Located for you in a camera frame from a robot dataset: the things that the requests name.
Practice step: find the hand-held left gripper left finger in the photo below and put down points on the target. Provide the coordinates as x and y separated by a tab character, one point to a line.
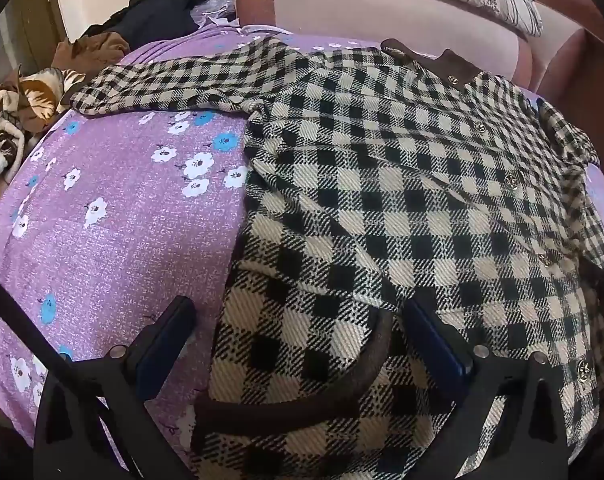
163	339

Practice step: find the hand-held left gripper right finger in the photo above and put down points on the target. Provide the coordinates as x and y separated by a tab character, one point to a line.
434	345

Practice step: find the black and cream checked coat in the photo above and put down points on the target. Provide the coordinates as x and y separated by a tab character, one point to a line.
382	200

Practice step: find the black clothes pile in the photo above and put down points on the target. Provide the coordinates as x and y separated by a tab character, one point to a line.
162	10

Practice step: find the purple floral bedsheet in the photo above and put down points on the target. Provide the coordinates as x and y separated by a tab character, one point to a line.
117	230

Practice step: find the brown and white floral blanket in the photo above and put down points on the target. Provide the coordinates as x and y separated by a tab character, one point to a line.
17	110

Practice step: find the brown garment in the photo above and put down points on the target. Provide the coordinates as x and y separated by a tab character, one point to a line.
92	50

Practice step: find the clear plastic bag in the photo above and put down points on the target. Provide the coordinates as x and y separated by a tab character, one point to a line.
217	10

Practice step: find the pink padded headboard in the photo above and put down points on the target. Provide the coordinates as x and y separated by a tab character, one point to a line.
372	10

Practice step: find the wooden door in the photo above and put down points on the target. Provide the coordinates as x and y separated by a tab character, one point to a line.
37	15

